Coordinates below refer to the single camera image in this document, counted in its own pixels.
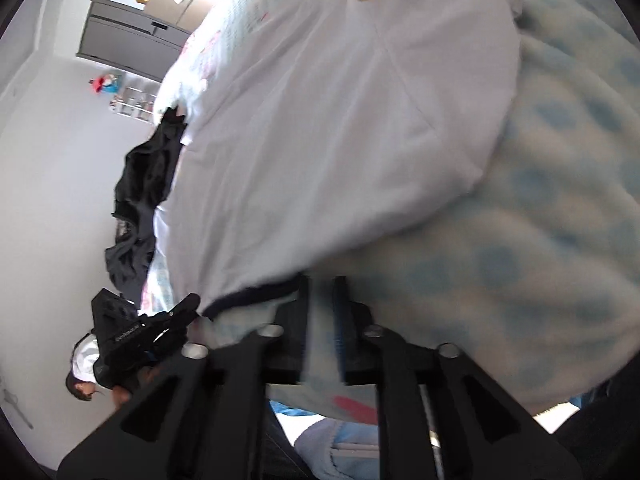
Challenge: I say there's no black clothes pile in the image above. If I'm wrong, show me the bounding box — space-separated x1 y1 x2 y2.
104 106 189 306

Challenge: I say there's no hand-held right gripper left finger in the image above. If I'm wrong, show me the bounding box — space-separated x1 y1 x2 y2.
57 275 311 480

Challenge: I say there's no beige cabinet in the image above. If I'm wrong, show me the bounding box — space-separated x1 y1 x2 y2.
142 0 217 37

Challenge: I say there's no grey wardrobe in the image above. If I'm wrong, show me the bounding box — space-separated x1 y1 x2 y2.
76 0 194 84

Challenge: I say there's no red toy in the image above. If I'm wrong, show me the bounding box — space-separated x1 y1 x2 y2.
90 74 124 95

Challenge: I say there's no light blue garment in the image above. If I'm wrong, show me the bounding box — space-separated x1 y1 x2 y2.
294 414 387 480

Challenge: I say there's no white shelf rack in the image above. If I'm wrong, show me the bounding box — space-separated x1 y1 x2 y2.
109 85 159 126

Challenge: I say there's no blue checked floral quilt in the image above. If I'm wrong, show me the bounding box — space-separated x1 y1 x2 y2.
140 0 640 428

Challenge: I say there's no person's left hand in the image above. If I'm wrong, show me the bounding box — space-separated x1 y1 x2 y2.
113 366 162 407

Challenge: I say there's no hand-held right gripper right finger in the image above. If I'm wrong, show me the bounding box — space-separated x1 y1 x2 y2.
332 276 585 480

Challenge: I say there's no white t-shirt with dark trim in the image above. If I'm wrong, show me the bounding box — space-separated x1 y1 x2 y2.
162 0 523 323

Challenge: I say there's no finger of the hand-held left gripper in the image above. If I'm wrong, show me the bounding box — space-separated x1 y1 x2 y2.
140 293 202 362

